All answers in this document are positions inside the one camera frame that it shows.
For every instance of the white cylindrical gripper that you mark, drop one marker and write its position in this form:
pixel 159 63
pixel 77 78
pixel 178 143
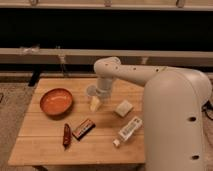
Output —
pixel 102 90

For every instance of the orange ceramic bowl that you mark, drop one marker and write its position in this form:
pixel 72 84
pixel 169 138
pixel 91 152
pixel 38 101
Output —
pixel 56 101

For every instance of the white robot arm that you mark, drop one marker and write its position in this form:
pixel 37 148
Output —
pixel 172 111

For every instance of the brown chocolate bar packet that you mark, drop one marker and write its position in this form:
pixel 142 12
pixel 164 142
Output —
pixel 81 130

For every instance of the pale green sponge block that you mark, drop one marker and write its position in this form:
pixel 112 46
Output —
pixel 123 108

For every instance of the dark red snack bar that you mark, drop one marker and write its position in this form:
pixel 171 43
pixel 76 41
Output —
pixel 67 136

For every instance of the black table leg stand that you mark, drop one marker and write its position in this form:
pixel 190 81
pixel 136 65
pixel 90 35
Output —
pixel 35 76

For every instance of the grey metal rail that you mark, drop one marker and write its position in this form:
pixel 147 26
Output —
pixel 85 56

